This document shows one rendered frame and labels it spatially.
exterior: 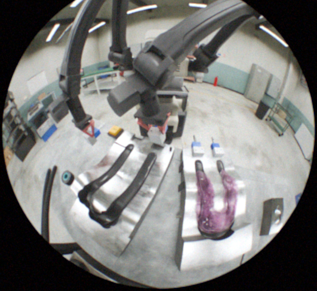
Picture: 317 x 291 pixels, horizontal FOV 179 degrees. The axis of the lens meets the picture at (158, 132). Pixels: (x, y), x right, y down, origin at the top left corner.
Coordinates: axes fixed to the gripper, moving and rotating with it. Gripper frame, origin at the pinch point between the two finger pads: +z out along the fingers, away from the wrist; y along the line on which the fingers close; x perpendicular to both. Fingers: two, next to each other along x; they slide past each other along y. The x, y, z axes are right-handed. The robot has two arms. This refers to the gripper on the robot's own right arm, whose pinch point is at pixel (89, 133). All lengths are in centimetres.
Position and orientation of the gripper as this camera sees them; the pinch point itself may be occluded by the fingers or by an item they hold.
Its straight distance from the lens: 49.7
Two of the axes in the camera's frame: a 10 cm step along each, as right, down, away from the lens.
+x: 4.0, -6.5, 6.5
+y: 9.2, 2.8, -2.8
